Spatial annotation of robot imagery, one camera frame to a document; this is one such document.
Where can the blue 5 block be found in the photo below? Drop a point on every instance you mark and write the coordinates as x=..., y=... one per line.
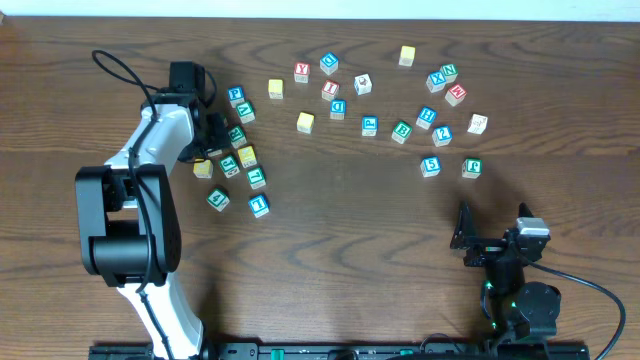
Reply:
x=430, y=166

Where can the blue T block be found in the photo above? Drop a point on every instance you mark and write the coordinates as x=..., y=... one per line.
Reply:
x=259, y=205

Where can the green j block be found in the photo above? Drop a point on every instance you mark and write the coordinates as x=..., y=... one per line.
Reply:
x=229, y=166
x=472, y=168

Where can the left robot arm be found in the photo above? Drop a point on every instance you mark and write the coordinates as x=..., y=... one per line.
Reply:
x=128, y=225

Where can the blue X block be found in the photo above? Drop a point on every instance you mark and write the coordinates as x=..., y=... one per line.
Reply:
x=436, y=81

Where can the yellow K block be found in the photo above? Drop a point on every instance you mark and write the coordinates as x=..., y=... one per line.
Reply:
x=247, y=156

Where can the yellow S block centre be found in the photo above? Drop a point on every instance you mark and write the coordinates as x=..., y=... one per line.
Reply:
x=305, y=122

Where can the red Y block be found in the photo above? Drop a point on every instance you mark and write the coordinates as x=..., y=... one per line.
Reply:
x=301, y=72

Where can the green L block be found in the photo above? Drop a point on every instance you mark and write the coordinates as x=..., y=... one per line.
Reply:
x=256, y=178

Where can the red I block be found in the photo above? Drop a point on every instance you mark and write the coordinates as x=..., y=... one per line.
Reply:
x=329, y=90

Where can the blue p block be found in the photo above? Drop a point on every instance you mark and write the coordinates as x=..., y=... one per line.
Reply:
x=369, y=126
x=236, y=96

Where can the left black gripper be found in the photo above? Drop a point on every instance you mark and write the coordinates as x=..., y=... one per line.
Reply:
x=223, y=140

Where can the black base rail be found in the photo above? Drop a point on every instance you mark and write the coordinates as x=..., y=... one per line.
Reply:
x=438, y=349

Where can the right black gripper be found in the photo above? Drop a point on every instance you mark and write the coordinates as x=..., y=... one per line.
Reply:
x=487, y=248

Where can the green 4 block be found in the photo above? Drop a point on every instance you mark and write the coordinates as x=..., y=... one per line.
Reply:
x=218, y=199

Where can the yellow block top right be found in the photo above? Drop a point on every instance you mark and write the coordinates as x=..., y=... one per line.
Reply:
x=407, y=56

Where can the blue H block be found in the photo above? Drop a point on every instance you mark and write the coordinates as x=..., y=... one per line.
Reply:
x=426, y=117

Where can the green N block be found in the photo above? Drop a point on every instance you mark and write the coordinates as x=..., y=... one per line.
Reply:
x=450, y=72

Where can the blue 2 block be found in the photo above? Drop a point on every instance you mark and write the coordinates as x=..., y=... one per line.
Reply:
x=442, y=136

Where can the blue D block top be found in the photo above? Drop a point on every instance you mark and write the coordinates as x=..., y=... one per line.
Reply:
x=329, y=63

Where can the white picture block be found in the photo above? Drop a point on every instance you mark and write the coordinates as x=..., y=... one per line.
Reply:
x=362, y=84
x=477, y=124

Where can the green B block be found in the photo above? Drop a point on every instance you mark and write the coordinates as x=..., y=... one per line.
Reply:
x=401, y=132

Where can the white picture block right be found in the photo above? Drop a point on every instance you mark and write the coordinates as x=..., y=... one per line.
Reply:
x=477, y=124

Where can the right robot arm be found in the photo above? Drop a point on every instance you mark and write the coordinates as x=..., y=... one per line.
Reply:
x=521, y=313

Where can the green J block right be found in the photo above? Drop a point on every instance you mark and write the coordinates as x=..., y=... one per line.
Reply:
x=472, y=168

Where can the blue D block lower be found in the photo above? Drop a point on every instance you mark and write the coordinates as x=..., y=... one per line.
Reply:
x=337, y=109

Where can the blue P block left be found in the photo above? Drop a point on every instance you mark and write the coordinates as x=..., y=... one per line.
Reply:
x=236, y=96

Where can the green J block left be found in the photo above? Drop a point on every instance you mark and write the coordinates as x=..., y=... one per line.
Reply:
x=229, y=166

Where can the yellow O block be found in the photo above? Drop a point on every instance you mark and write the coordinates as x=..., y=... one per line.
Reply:
x=276, y=88

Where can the red M block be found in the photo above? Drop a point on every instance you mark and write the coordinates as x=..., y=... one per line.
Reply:
x=455, y=95

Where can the yellow C block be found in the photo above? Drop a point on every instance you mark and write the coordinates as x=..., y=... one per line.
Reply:
x=203, y=169

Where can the white picture block centre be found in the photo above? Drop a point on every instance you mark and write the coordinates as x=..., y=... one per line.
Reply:
x=362, y=84

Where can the green R block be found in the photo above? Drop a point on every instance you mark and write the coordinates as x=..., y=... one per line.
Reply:
x=237, y=137

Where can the green V block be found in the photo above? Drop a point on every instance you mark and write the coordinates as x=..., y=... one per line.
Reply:
x=246, y=112

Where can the blue P block centre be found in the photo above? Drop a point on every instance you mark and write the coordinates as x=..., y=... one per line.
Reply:
x=369, y=126

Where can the blue d block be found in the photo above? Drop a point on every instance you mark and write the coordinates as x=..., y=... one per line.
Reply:
x=337, y=109
x=329, y=63

